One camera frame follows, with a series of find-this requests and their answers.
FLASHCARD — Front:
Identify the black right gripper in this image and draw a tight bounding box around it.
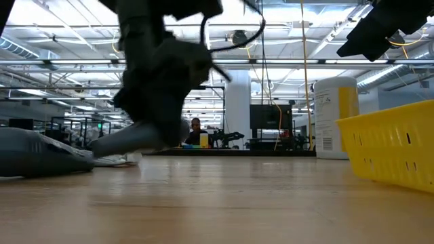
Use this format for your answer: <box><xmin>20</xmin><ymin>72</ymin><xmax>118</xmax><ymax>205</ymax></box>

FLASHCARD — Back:
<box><xmin>336</xmin><ymin>0</ymin><xmax>434</xmax><ymax>63</ymax></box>

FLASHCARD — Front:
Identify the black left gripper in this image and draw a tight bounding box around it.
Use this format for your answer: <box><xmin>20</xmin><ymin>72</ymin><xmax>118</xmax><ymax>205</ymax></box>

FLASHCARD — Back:
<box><xmin>113</xmin><ymin>31</ymin><xmax>214</xmax><ymax>147</ymax></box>

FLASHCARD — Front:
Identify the clear plastic packet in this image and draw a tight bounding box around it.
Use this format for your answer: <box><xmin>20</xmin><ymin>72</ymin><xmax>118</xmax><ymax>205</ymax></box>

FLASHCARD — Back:
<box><xmin>93</xmin><ymin>152</ymin><xmax>143</xmax><ymax>167</ymax></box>

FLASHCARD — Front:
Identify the person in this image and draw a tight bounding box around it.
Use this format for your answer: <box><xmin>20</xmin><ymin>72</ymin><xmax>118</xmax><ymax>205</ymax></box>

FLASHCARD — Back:
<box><xmin>184</xmin><ymin>117</ymin><xmax>213</xmax><ymax>147</ymax></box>

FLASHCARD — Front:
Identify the white yellow wipes canister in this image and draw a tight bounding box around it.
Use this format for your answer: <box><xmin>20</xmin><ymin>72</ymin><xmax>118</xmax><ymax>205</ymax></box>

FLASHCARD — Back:
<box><xmin>313</xmin><ymin>76</ymin><xmax>361</xmax><ymax>160</ymax></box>

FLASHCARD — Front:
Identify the black monitor screen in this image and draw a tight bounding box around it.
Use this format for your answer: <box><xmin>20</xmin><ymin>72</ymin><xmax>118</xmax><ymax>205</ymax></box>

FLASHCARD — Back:
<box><xmin>250</xmin><ymin>104</ymin><xmax>293</xmax><ymax>131</ymax></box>

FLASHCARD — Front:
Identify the yellow plastic basket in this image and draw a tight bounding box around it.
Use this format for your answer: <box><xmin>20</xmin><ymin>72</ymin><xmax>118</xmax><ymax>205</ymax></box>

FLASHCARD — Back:
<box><xmin>335</xmin><ymin>100</ymin><xmax>434</xmax><ymax>195</ymax></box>

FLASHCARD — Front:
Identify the black metal table frame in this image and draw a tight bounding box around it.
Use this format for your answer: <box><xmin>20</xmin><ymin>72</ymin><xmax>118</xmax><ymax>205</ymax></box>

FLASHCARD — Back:
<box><xmin>144</xmin><ymin>149</ymin><xmax>318</xmax><ymax>157</ymax></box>

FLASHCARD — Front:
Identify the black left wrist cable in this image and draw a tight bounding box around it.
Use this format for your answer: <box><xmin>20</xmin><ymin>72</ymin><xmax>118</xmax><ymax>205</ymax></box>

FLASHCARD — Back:
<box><xmin>199</xmin><ymin>0</ymin><xmax>267</xmax><ymax>83</ymax></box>

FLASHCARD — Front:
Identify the black overhead camera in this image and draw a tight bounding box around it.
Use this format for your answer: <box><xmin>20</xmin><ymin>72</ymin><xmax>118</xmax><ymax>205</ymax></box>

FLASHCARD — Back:
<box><xmin>232</xmin><ymin>29</ymin><xmax>249</xmax><ymax>47</ymax></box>

